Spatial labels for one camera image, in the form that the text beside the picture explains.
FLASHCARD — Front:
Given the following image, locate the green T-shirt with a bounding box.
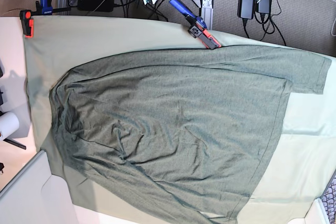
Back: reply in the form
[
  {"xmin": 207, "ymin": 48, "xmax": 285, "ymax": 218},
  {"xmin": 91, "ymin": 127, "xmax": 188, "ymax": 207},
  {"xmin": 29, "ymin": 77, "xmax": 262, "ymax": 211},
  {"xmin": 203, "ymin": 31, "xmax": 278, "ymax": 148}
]
[{"xmin": 49, "ymin": 45, "xmax": 331, "ymax": 223}]

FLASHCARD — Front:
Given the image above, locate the black power adapter short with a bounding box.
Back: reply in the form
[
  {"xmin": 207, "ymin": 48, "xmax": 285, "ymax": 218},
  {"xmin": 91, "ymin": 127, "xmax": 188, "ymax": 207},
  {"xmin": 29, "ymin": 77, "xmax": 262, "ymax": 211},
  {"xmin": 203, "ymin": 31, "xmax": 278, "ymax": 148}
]
[{"xmin": 256, "ymin": 0, "xmax": 272, "ymax": 14}]

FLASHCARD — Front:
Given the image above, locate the blue orange clamp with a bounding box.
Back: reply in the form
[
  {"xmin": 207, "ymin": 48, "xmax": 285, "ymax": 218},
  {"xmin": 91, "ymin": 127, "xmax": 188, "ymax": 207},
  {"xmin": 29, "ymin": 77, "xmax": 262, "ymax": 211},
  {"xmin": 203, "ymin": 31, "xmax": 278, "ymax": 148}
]
[
  {"xmin": 19, "ymin": 0, "xmax": 71, "ymax": 38},
  {"xmin": 169, "ymin": 0, "xmax": 221, "ymax": 50}
]

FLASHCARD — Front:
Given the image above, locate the white paper roll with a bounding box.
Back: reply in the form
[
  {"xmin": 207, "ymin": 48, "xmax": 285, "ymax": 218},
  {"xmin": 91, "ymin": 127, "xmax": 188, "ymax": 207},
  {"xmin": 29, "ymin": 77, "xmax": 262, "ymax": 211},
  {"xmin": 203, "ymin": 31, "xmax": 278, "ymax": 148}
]
[{"xmin": 0, "ymin": 112, "xmax": 19, "ymax": 141}]

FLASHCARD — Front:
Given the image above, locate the black power adapter tall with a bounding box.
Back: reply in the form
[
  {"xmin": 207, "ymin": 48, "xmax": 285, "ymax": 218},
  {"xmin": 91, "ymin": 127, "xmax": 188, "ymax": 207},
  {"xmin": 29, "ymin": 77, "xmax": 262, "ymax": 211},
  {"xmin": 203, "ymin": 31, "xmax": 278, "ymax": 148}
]
[{"xmin": 237, "ymin": 0, "xmax": 254, "ymax": 19}]

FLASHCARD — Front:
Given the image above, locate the black power brick left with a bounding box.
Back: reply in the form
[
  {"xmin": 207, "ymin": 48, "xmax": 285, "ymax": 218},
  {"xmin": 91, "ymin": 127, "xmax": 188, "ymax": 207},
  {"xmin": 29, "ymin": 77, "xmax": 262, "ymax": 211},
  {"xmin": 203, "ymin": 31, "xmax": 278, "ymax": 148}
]
[{"xmin": 77, "ymin": 0, "xmax": 114, "ymax": 13}]

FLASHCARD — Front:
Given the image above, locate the light green table cloth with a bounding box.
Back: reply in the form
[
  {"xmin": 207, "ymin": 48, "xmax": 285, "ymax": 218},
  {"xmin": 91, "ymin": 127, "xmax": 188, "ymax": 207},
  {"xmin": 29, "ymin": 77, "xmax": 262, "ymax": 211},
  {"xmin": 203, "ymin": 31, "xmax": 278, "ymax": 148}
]
[{"xmin": 24, "ymin": 16, "xmax": 335, "ymax": 223}]

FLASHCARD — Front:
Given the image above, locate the blue orange clamp left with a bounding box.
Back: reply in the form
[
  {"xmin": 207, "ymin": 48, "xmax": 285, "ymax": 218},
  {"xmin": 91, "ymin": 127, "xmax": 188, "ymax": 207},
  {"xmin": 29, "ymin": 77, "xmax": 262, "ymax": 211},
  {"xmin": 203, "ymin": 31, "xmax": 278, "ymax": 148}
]
[{"xmin": 19, "ymin": 0, "xmax": 71, "ymax": 38}]

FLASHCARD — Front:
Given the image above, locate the patterned keyboard corner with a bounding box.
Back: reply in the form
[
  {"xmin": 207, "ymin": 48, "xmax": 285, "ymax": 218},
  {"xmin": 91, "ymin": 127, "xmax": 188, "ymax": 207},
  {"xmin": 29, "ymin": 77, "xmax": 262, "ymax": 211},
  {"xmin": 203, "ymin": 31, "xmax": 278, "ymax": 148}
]
[{"xmin": 321, "ymin": 175, "xmax": 336, "ymax": 224}]

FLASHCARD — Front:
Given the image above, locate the blue orange clamp centre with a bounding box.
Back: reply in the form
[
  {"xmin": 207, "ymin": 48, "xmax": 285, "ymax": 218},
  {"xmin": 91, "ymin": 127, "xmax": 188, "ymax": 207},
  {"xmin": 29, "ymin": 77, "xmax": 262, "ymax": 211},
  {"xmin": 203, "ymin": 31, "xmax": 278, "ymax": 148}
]
[{"xmin": 169, "ymin": 0, "xmax": 221, "ymax": 50}]

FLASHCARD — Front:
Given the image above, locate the black rod on table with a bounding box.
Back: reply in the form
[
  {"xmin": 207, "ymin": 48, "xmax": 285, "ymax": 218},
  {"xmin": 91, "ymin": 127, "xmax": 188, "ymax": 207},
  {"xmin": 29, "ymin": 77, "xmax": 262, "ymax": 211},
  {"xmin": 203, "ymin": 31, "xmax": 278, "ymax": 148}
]
[{"xmin": 3, "ymin": 138, "xmax": 26, "ymax": 150}]

